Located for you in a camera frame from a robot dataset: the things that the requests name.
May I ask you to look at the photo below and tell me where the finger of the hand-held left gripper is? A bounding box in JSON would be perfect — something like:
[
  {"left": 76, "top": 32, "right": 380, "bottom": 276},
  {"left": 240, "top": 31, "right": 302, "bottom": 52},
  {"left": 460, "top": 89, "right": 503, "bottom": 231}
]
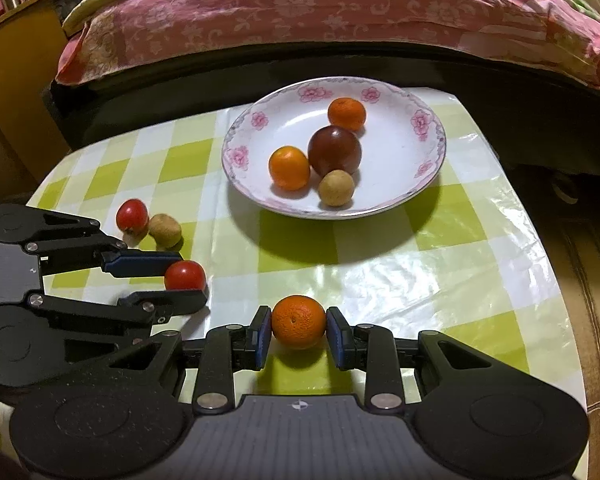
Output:
[
  {"left": 26, "top": 287, "right": 209, "bottom": 361},
  {"left": 22, "top": 210, "right": 181, "bottom": 279}
]

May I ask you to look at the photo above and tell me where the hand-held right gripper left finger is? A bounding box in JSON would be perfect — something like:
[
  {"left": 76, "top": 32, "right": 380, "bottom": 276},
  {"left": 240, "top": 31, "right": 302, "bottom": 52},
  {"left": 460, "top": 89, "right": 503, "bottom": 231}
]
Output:
[{"left": 105, "top": 305, "right": 273, "bottom": 410}]

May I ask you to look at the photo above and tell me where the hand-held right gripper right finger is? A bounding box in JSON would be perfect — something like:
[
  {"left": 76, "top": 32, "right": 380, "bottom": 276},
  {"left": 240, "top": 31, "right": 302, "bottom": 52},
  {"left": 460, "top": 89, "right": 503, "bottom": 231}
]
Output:
[{"left": 326, "top": 306, "right": 486, "bottom": 411}]

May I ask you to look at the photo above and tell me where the red cherry tomato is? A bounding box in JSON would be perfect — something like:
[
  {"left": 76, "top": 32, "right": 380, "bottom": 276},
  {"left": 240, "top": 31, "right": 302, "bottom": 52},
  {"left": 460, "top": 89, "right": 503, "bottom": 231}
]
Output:
[
  {"left": 116, "top": 199, "right": 149, "bottom": 235},
  {"left": 164, "top": 260, "right": 207, "bottom": 293}
]

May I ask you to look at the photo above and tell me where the mandarin orange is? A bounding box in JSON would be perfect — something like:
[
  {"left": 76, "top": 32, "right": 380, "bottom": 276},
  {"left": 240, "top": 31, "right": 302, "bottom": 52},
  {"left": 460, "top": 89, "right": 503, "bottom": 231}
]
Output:
[
  {"left": 271, "top": 295, "right": 327, "bottom": 351},
  {"left": 269, "top": 145, "right": 311, "bottom": 192},
  {"left": 327, "top": 97, "right": 368, "bottom": 132}
]

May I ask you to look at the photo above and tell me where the small brown kiwi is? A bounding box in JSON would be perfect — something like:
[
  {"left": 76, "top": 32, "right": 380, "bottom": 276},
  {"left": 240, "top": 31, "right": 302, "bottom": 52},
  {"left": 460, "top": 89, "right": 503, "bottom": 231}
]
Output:
[
  {"left": 318, "top": 170, "right": 355, "bottom": 207},
  {"left": 148, "top": 214, "right": 183, "bottom": 249}
]

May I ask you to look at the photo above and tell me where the white floral plate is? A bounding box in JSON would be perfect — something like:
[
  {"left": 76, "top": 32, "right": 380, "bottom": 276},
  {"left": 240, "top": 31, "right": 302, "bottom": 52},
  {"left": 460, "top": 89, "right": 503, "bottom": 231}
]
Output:
[{"left": 222, "top": 76, "right": 447, "bottom": 220}]

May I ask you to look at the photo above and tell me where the green checkered plastic tablecloth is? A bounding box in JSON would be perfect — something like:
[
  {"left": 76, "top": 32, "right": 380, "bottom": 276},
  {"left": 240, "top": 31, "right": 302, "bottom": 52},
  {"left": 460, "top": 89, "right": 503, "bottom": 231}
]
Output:
[{"left": 0, "top": 87, "right": 589, "bottom": 453}]

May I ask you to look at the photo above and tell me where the wooden cabinet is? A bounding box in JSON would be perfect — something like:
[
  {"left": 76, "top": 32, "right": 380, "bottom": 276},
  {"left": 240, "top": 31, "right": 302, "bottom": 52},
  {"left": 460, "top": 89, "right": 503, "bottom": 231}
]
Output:
[{"left": 0, "top": 0, "right": 81, "bottom": 201}]

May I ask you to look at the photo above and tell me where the dark red tomato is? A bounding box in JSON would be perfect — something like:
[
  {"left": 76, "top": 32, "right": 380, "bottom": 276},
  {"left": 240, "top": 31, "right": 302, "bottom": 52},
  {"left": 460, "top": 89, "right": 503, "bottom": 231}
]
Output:
[{"left": 307, "top": 126, "right": 363, "bottom": 177}]

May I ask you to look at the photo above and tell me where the pink floral bed sheet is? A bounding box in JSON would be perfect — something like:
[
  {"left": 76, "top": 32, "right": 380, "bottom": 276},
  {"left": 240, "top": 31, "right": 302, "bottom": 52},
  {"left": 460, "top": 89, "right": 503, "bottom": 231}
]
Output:
[{"left": 55, "top": 0, "right": 600, "bottom": 88}]

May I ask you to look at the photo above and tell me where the black bed frame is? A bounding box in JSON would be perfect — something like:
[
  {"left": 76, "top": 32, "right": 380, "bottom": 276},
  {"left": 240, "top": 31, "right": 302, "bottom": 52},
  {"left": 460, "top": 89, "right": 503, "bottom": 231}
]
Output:
[{"left": 40, "top": 42, "right": 600, "bottom": 201}]

